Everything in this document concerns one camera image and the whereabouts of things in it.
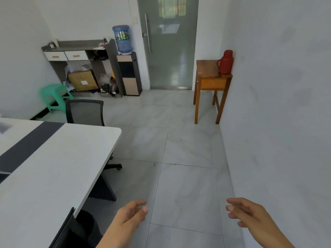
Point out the black waste bin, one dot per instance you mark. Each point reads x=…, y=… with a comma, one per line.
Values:
x=89, y=227

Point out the person's left forearm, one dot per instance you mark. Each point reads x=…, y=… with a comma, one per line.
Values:
x=117, y=237

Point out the brown wooden side table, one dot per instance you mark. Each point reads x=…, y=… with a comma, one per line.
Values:
x=210, y=85

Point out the person's right hand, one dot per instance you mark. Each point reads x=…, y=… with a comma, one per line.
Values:
x=249, y=213

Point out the blue water bottle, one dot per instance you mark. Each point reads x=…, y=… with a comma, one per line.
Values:
x=122, y=40

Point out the dark grey desk leg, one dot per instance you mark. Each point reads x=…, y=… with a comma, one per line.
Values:
x=103, y=187

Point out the grey shelf cabinet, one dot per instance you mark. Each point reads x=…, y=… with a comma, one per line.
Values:
x=85, y=61

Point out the person's left thumb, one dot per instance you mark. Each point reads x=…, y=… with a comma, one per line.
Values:
x=143, y=211

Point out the person's left hand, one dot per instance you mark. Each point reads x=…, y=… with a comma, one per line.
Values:
x=126, y=216

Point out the frosted glass door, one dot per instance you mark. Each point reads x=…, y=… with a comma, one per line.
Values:
x=169, y=42

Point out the black beige water dispenser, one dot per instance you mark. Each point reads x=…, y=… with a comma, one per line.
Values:
x=129, y=73

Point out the person's right forearm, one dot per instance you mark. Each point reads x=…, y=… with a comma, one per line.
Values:
x=274, y=236

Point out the clear plastic bag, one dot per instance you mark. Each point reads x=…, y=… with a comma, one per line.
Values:
x=77, y=66

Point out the red thermos flask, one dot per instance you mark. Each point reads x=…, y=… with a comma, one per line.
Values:
x=225, y=62

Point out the white cabinet drawer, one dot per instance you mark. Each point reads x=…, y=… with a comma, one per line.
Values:
x=76, y=55
x=55, y=56

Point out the pile of dark bags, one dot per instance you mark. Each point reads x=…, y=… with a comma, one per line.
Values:
x=110, y=85

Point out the person's right fingers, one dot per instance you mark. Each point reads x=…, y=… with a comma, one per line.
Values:
x=236, y=210

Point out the green plastic stool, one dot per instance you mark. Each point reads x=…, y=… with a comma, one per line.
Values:
x=55, y=94

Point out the black mesh office chair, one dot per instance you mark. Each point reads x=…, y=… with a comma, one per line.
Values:
x=84, y=112

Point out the brown cardboard box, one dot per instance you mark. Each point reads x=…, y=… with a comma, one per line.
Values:
x=82, y=80

